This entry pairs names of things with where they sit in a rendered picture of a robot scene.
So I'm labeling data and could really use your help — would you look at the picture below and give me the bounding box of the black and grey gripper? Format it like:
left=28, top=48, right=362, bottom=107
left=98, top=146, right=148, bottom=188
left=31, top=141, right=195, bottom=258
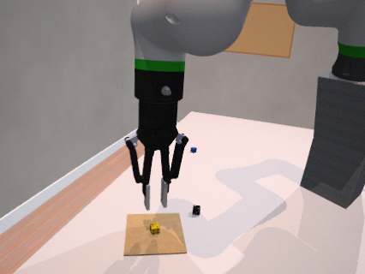
left=124, top=100, right=188, bottom=211

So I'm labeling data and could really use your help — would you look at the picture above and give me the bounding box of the black die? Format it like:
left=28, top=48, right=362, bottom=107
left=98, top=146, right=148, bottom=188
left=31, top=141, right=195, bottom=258
left=193, top=205, right=200, bottom=215

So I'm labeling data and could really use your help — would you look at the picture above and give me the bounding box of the tan square mat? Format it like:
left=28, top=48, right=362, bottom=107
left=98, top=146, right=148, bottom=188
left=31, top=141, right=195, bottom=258
left=123, top=213, right=187, bottom=256

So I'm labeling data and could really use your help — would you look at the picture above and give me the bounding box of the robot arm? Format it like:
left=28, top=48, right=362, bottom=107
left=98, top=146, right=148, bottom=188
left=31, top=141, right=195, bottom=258
left=130, top=0, right=365, bottom=103

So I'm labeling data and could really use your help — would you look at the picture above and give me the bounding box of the yellow die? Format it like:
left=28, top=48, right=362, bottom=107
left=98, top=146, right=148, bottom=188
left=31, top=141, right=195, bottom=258
left=150, top=223, right=159, bottom=235

